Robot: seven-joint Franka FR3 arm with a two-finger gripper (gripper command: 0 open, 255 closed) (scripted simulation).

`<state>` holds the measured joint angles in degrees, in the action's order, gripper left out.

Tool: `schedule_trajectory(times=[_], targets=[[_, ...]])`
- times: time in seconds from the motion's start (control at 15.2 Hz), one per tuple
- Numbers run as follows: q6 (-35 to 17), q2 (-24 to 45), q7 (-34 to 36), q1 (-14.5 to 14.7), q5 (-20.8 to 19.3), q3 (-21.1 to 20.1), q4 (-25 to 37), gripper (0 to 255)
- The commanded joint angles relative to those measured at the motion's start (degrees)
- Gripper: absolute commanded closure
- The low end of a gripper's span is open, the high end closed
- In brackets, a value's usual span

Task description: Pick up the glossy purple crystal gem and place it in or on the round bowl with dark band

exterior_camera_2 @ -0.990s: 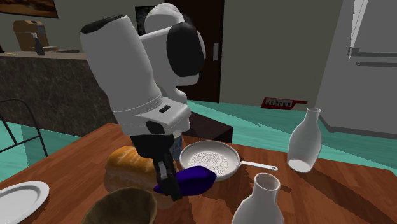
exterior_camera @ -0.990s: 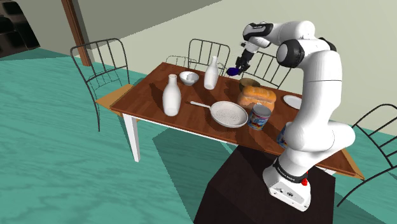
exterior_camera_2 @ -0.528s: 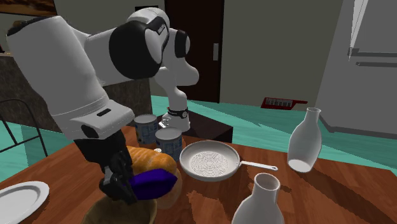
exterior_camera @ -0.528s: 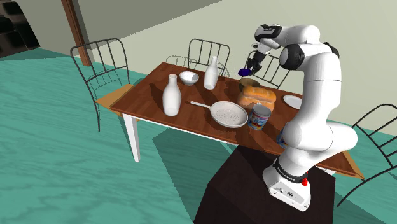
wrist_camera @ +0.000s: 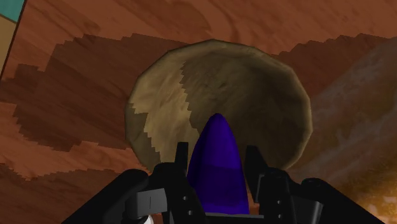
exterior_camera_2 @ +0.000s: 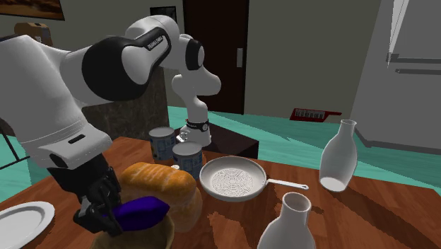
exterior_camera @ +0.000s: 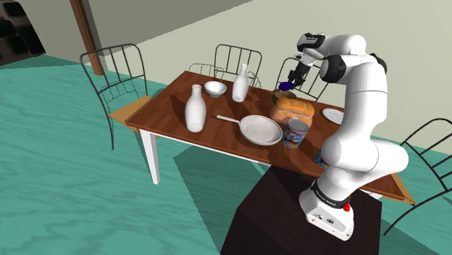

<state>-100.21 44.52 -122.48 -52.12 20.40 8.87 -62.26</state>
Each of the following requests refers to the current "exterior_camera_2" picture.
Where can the purple eggplant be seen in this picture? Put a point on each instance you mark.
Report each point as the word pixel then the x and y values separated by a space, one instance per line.
pixel 143 212

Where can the dark stone cabinet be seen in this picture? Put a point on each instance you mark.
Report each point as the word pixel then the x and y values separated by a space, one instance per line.
pixel 137 113

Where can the white perforated pan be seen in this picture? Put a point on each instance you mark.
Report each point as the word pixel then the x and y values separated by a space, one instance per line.
pixel 234 179

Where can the dark robot stand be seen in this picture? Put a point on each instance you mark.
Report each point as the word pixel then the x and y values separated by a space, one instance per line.
pixel 234 143

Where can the grey refrigerator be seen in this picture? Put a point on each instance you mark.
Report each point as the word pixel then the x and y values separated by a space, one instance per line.
pixel 399 103

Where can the golden bread loaf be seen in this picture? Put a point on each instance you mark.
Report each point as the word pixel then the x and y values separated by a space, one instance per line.
pixel 158 181

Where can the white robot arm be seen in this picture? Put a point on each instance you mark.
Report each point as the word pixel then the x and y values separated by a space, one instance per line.
pixel 38 89

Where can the white plate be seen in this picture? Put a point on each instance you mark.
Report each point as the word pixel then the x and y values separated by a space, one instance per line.
pixel 20 220

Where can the red keytar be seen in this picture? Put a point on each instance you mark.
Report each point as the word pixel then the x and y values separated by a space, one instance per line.
pixel 310 114

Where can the blue and white can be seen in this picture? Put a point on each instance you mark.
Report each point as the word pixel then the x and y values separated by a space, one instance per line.
pixel 162 143
pixel 188 158

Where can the brown box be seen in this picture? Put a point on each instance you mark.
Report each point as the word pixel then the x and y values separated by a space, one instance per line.
pixel 34 32

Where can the wooden table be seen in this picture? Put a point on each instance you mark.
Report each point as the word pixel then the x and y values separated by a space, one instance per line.
pixel 361 217

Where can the large framed wall picture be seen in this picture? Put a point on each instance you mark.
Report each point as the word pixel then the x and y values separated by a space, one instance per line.
pixel 31 7

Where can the white narrow-neck vase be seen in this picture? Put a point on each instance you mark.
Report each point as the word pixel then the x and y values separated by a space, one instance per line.
pixel 339 155

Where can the dark brown door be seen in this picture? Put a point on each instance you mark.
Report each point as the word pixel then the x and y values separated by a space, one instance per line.
pixel 217 51

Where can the white wide-neck vase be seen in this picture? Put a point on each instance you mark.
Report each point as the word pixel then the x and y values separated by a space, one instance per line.
pixel 289 231

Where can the small dark wall picture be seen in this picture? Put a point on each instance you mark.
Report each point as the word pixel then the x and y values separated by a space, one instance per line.
pixel 163 13

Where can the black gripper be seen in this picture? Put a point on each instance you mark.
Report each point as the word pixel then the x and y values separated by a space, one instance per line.
pixel 82 176

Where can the brown bowl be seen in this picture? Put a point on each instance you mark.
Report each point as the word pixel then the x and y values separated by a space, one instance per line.
pixel 151 238

